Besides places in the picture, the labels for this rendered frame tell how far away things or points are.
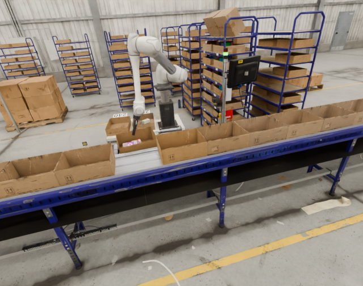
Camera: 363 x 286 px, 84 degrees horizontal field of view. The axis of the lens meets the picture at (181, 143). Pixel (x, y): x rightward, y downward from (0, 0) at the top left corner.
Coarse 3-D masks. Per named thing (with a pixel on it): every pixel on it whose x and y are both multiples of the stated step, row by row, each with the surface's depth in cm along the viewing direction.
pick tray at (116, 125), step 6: (114, 120) 286; (120, 120) 287; (126, 120) 288; (108, 126) 267; (114, 126) 280; (120, 126) 278; (126, 126) 278; (108, 132) 253; (114, 132) 254; (120, 132) 255
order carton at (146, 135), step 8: (144, 128) 225; (120, 136) 219; (128, 136) 223; (136, 136) 226; (144, 136) 230; (152, 136) 230; (120, 144) 224; (136, 144) 198; (144, 144) 201; (152, 144) 205; (120, 152) 196
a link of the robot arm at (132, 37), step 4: (128, 36) 178; (132, 36) 176; (136, 36) 178; (128, 40) 178; (132, 40) 176; (128, 44) 180; (132, 44) 177; (128, 48) 182; (132, 48) 179; (136, 48) 177; (128, 52) 185; (132, 52) 182; (136, 52) 182
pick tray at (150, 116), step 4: (140, 116) 291; (144, 116) 292; (148, 116) 293; (152, 116) 294; (140, 120) 292; (152, 120) 289; (132, 124) 258; (140, 124) 279; (144, 124) 257; (148, 124) 258; (152, 124) 259; (136, 128) 258; (140, 128) 259; (152, 128) 262
